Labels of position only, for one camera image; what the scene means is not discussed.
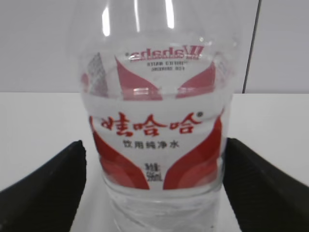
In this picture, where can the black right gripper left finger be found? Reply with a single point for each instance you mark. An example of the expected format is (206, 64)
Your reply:
(47, 199)

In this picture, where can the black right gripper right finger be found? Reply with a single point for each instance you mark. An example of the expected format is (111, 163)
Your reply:
(263, 198)

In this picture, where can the clear Wahaha water bottle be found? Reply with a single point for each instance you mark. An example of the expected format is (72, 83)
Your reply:
(157, 79)

